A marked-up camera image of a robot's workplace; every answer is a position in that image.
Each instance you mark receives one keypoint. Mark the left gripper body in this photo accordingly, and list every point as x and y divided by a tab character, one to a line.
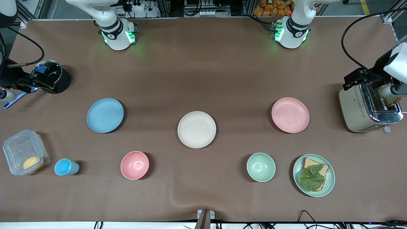
378	69

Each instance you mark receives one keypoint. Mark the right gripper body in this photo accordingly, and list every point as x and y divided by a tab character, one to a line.
8	77

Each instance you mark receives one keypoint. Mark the pink plate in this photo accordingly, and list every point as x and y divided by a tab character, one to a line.
290	115

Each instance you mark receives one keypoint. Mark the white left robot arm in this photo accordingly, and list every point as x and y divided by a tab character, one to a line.
292	33

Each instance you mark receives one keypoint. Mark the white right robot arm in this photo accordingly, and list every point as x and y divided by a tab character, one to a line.
117	35

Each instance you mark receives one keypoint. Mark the small blue utensil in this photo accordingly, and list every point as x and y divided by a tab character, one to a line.
39	68

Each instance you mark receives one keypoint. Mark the black round utensil holder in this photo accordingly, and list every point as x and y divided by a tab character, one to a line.
63	81

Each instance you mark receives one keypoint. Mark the beige chrome toaster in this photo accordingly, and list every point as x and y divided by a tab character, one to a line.
353	111

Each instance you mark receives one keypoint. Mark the toast slice in toaster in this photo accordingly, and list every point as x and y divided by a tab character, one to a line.
391	101

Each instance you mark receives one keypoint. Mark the clear plastic lidded container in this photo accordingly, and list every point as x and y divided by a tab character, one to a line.
19	148

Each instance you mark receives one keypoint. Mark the blue plate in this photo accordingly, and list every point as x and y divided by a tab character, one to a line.
105	115

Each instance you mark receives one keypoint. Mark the yellow round food piece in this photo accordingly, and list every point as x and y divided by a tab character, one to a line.
33	163

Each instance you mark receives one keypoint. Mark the blue plastic cup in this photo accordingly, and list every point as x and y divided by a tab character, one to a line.
65	167

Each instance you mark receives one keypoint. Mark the brown bread slice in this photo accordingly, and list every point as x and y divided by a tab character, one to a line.
307	162

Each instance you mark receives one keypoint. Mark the green plate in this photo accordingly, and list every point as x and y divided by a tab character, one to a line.
330	178

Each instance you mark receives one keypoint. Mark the green lettuce leaf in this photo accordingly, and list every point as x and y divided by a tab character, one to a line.
312	178

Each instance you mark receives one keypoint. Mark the bag of orange buns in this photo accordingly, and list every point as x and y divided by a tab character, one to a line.
273	8

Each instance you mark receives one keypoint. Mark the pink bowl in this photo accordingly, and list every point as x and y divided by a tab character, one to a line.
134	165

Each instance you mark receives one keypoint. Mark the green bowl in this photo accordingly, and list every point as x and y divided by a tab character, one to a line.
261	167

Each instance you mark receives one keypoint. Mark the brown table cloth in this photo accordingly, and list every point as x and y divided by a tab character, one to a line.
203	79

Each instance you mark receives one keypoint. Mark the beige plate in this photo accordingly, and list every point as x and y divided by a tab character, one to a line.
196	129

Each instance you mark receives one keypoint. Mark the white power strip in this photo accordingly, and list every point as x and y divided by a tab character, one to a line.
206	13

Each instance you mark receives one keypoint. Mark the grey metal camera bracket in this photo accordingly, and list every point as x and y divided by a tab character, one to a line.
205	219

